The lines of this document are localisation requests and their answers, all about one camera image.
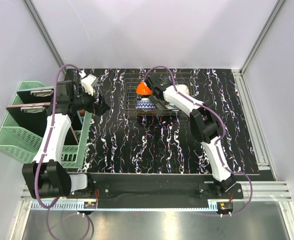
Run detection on yellow floral scalloped bowl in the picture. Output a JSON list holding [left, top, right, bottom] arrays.
[[176, 84, 190, 95]]

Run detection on blue white zigzag bowl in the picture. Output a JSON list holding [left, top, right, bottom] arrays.
[[135, 97, 156, 110]]

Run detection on blue edged black clipboard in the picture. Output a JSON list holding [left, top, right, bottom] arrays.
[[17, 86, 54, 104]]

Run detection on grey wire dish rack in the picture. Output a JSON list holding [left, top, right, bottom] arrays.
[[119, 72, 196, 117]]

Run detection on orange bowl white inside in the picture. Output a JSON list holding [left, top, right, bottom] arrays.
[[136, 81, 153, 96]]

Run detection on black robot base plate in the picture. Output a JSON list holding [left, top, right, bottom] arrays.
[[68, 181, 244, 200]]

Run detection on black marble pattern mat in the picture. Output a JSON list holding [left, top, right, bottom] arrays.
[[62, 68, 259, 175]]

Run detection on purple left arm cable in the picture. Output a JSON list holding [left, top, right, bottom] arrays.
[[33, 63, 92, 238]]

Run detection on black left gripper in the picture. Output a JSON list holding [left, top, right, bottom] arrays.
[[71, 83, 110, 116]]

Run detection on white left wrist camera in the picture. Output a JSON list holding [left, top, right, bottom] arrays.
[[80, 74, 98, 96]]

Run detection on blue white floral bowl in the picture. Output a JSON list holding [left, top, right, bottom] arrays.
[[166, 103, 180, 112]]

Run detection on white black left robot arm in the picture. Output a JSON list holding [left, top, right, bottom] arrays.
[[22, 75, 110, 200]]

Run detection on pink edged black clipboard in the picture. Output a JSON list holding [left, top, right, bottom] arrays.
[[6, 102, 51, 137]]

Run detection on aluminium frame rail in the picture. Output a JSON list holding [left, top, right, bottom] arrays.
[[20, 181, 293, 211]]

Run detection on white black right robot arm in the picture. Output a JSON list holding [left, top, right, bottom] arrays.
[[143, 74, 236, 199]]

